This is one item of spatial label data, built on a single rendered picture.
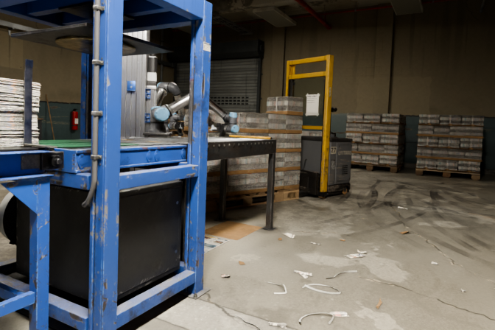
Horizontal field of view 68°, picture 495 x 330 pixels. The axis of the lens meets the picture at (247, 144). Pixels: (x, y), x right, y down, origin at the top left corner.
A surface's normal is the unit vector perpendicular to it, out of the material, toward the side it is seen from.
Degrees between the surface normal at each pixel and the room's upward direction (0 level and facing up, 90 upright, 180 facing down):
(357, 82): 90
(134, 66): 90
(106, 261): 90
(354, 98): 90
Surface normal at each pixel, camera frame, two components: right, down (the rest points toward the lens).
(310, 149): -0.76, 0.00
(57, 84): 0.88, 0.06
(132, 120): 0.15, 0.06
